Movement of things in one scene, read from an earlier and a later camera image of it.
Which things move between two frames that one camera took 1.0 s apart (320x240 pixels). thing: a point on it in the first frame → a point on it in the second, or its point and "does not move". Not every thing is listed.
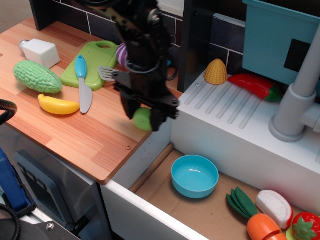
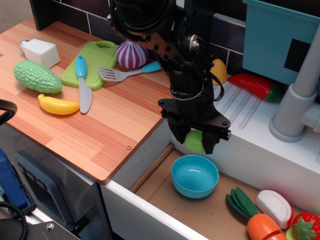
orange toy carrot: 260,227 does not move
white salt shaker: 40,51 does not move
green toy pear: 142,118 → 193,141
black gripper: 146,83 → 195,106
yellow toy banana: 57,106 does not move
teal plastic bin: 276,41 does not move
